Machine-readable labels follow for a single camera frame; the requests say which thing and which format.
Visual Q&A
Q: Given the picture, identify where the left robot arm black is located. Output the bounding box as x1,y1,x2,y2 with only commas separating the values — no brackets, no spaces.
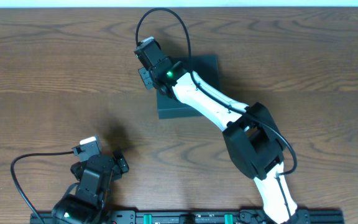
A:
52,151,129,223

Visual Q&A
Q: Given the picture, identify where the black gift box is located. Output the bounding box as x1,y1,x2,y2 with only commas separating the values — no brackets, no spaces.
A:
156,55,221,119

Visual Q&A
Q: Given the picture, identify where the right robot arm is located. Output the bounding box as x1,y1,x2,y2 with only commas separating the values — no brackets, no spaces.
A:
136,53,298,223

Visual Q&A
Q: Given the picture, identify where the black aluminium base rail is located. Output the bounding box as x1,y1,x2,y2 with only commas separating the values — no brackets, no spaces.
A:
29,208,344,224

